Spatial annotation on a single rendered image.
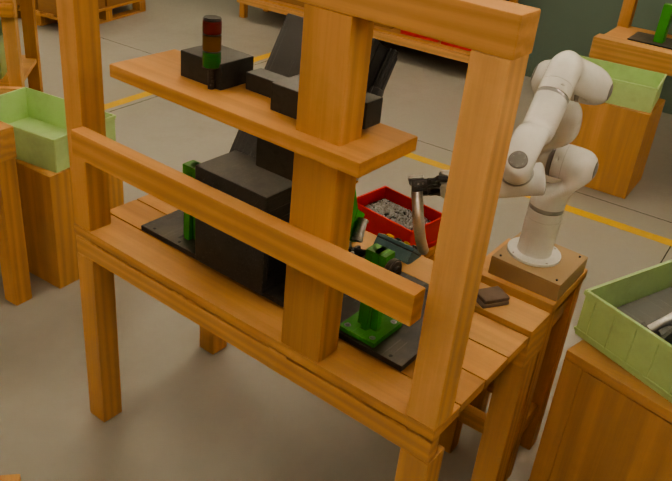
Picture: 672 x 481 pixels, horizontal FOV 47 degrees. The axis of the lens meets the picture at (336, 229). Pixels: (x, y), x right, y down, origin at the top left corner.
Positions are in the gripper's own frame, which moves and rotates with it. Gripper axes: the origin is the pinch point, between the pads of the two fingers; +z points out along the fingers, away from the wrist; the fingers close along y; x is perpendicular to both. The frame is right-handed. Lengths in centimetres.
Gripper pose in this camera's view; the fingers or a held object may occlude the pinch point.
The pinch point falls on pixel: (419, 187)
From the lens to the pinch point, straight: 204.3
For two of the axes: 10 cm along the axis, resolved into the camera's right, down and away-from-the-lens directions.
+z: -9.9, 0.6, 1.5
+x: 0.2, 9.6, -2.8
